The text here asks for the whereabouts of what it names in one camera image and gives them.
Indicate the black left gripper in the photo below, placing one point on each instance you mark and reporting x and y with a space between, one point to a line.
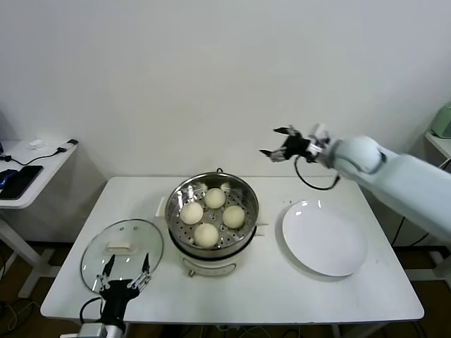
118 292

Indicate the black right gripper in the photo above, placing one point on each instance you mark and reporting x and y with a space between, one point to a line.
297 147

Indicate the white steamed baozi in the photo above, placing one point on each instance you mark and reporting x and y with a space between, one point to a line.
233 217
206 235
192 213
215 198

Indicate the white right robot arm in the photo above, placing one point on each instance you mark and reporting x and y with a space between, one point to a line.
405 176

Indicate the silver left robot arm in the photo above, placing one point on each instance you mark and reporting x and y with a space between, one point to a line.
102 331

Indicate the steel perforated steamer basket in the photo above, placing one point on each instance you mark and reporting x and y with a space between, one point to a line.
248 199

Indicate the white electric cooker base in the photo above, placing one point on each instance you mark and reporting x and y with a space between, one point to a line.
211 265

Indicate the white round plate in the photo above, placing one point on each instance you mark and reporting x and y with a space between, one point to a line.
324 239

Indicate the white side table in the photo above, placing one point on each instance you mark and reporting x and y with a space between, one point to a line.
53 165

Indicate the black smartphone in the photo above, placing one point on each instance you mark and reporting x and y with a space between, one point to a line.
24 179

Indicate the blue computer mouse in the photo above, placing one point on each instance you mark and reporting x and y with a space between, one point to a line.
7 177

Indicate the small white object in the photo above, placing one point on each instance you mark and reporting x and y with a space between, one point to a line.
37 143

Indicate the pale green appliance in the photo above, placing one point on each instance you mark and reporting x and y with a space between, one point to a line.
443 123

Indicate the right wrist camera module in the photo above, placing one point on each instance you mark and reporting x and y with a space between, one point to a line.
319 139

